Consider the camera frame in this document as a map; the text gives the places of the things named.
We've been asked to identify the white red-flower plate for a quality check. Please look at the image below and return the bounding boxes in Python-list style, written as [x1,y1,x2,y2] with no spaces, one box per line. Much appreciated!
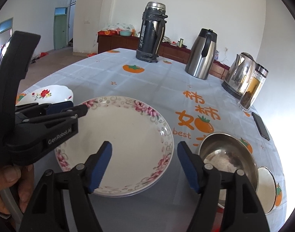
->
[16,85,74,106]

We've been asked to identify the white enamel bowl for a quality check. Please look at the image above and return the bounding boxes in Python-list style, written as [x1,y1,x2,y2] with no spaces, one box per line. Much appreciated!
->
[257,166,276,214]

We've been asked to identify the stainless steel bowl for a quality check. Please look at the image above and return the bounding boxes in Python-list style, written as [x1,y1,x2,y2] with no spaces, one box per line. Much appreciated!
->
[198,132,259,208]

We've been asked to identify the pink floral rimmed plate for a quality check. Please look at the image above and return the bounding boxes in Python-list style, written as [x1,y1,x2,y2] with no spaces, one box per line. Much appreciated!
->
[55,96,174,197]

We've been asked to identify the left hand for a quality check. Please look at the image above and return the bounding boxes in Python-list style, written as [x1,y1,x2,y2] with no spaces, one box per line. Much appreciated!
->
[0,164,35,221]

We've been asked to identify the dark wooden sideboard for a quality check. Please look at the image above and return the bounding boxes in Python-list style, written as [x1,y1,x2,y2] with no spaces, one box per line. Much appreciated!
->
[97,33,229,80]

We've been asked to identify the black smartphone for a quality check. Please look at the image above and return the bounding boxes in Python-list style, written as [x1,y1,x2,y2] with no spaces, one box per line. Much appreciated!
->
[252,112,270,141]

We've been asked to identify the green door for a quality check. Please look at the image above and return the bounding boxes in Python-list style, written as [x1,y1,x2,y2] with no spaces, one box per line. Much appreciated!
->
[54,7,67,50]

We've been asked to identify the teal basin on sideboard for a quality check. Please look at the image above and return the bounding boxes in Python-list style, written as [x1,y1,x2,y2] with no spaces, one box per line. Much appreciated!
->
[119,30,132,37]

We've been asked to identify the large black thermos flask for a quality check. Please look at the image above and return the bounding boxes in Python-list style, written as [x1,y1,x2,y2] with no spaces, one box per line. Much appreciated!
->
[136,2,168,63]

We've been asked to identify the persimmon print tablecloth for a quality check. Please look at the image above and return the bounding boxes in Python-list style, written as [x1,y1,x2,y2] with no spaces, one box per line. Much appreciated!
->
[19,49,286,231]

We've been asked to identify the glass tea bottle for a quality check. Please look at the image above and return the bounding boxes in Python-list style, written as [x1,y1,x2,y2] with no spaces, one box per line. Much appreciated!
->
[238,63,268,112]

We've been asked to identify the green canister on sideboard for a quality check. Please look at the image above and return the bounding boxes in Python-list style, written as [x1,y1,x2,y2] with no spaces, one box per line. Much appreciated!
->
[178,38,184,48]

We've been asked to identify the stainless electric kettle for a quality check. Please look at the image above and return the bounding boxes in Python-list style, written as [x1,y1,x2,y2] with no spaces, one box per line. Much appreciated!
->
[221,52,256,99]

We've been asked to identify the steel carafe black handle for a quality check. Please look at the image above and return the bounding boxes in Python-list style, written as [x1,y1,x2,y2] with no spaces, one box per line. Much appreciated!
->
[185,28,217,80]

